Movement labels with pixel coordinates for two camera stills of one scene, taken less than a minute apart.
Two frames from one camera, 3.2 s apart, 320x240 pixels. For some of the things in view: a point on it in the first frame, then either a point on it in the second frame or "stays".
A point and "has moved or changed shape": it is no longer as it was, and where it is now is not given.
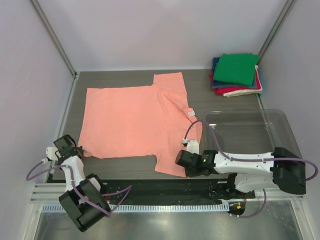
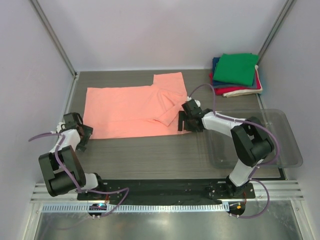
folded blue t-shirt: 215,60 stays
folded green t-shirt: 239,68 stays
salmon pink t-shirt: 152,120 has moved or changed shape
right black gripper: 189,173 to 183,116
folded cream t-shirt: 246,91 stays
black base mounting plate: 174,189 stays
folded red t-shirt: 221,91 stays
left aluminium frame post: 55,35 stays
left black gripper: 79,149 to 87,132
